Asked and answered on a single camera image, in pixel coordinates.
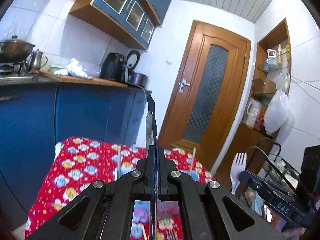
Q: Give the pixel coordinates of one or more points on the small steel fork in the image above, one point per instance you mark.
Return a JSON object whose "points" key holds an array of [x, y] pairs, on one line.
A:
{"points": [[171, 235]]}

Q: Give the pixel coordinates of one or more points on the light blue utensil box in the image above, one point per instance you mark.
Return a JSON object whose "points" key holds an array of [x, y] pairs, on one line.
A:
{"points": [[126, 171]]}

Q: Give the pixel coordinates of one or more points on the wooden wall shelf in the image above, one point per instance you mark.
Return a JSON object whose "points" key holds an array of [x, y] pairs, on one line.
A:
{"points": [[261, 55]]}

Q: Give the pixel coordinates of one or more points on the cream plastic fork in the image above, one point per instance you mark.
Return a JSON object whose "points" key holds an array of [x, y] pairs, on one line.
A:
{"points": [[237, 172]]}

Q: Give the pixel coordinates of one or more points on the large dark wok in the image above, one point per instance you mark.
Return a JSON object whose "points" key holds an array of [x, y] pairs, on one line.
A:
{"points": [[15, 48]]}

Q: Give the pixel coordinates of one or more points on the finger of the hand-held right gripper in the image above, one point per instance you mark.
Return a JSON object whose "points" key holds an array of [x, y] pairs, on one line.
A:
{"points": [[260, 182]]}

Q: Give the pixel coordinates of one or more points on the white plastic bag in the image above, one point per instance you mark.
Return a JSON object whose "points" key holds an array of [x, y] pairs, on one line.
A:
{"points": [[276, 115]]}

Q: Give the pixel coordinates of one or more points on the cream chopstick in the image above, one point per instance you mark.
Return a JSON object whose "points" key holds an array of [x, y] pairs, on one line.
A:
{"points": [[144, 233], [192, 161]]}

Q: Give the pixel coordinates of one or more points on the dark rice cooker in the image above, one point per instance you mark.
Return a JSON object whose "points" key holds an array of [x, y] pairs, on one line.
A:
{"points": [[138, 78]]}

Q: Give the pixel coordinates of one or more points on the black air fryer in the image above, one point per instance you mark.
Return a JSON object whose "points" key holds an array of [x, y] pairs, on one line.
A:
{"points": [[112, 66]]}

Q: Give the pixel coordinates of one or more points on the white jar with red label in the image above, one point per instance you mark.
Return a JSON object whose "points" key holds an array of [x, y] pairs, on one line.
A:
{"points": [[271, 53]]}

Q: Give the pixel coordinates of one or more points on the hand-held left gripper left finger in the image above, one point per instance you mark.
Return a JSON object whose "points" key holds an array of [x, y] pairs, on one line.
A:
{"points": [[117, 190]]}

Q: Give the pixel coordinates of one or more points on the blue wooden wall cabinet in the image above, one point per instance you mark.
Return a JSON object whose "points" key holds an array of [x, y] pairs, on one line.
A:
{"points": [[120, 7]]}

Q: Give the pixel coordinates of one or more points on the white wall switch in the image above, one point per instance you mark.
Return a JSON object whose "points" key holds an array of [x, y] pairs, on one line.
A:
{"points": [[169, 61]]}

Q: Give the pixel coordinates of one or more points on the steel table knife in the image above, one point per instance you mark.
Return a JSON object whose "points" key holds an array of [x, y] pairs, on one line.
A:
{"points": [[150, 125]]}

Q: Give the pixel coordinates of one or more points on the yellow bottle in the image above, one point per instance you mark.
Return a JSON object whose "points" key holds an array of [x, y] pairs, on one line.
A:
{"points": [[279, 53]]}

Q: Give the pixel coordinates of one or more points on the white cloth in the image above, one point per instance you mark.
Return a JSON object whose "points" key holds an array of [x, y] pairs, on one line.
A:
{"points": [[75, 68]]}

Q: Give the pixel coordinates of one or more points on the steel kettle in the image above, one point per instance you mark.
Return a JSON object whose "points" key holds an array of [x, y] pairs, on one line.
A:
{"points": [[35, 61]]}

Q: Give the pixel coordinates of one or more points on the wooden door with glass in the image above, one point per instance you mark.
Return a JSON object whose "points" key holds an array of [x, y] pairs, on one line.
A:
{"points": [[195, 67]]}

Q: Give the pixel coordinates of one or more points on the red smiley flower tablecloth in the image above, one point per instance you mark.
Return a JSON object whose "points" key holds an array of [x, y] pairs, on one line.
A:
{"points": [[82, 165]]}

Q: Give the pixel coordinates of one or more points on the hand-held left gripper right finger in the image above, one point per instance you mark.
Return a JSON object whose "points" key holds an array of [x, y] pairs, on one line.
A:
{"points": [[190, 192]]}

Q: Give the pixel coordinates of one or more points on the cardboard box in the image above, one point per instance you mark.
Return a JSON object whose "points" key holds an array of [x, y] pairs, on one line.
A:
{"points": [[262, 86]]}

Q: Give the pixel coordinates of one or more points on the gas stove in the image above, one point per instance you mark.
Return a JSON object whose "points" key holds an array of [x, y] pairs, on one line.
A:
{"points": [[8, 68]]}

